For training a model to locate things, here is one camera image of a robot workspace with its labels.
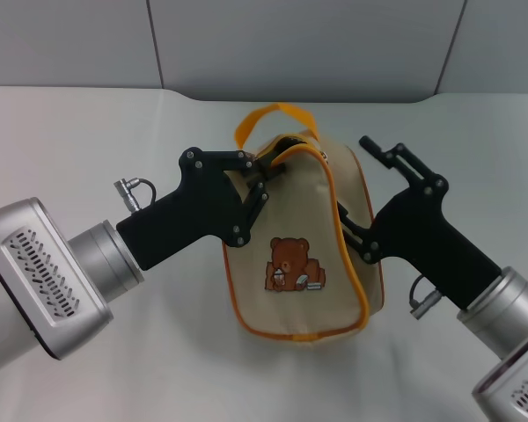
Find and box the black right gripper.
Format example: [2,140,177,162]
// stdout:
[336,135,503,309]

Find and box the left gripper cable connector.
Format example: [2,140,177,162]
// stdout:
[112,177,158,217]

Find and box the beige bear print food bag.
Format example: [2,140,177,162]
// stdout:
[222,102,386,346]

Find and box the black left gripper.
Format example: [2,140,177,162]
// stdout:
[115,145,290,272]

